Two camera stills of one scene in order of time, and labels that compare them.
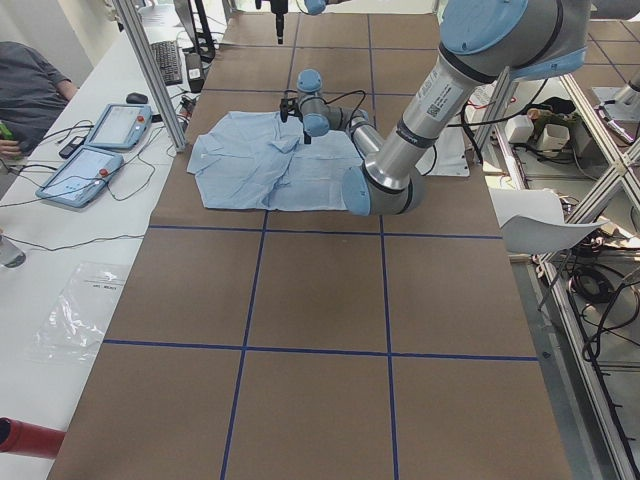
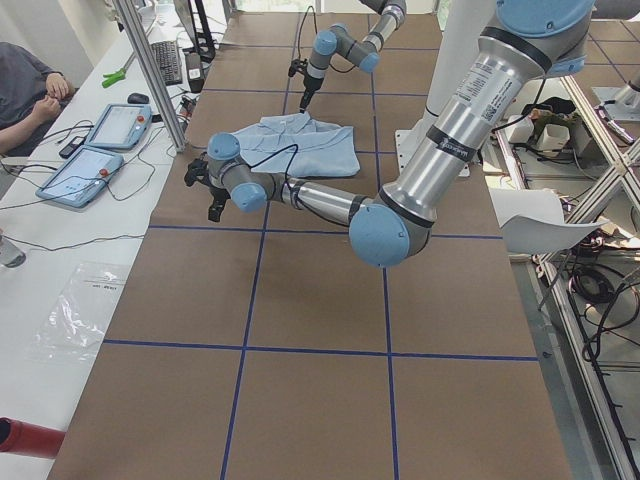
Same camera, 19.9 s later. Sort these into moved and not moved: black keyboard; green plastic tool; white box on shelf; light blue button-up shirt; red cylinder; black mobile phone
Moved: light blue button-up shirt; green plastic tool
Not moved: black keyboard; red cylinder; black mobile phone; white box on shelf
